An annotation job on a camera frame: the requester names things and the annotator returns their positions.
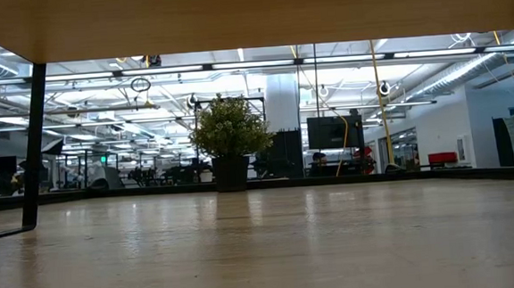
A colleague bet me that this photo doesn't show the thin yellow cable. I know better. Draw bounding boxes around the thin yellow cable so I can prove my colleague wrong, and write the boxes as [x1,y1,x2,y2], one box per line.
[289,40,353,180]

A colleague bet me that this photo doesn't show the black cable loop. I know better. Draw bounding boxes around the black cable loop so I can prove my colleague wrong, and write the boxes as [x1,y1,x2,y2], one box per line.
[128,77,152,94]

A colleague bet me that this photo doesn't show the person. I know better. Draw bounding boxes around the person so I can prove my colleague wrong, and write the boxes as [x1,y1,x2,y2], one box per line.
[306,150,338,178]

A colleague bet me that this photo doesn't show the red box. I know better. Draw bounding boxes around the red box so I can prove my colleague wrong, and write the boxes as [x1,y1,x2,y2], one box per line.
[427,151,460,167]

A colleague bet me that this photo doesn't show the wooden shelf riser black legs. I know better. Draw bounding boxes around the wooden shelf riser black legs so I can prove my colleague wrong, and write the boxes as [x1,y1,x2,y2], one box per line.
[0,0,514,243]

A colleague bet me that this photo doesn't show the black cabinet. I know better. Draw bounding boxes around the black cabinet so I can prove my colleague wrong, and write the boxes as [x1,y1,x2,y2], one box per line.
[268,129,305,181]

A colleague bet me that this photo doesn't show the green potted plant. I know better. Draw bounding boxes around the green potted plant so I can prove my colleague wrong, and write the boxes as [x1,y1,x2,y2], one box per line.
[186,88,278,195]

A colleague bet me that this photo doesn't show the dark standing panel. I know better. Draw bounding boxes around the dark standing panel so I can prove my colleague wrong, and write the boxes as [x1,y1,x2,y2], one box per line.
[492,114,514,169]

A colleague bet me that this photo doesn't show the white framed wall picture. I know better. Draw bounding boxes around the white framed wall picture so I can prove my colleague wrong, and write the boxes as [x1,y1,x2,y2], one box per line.
[456,137,468,163]

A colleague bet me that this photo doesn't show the black monitor screen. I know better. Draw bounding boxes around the black monitor screen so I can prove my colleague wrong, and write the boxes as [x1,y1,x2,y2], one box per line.
[306,113,365,152]

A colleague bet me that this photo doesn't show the thick yellow cable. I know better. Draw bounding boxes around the thick yellow cable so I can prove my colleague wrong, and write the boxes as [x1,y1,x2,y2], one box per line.
[369,37,405,174]

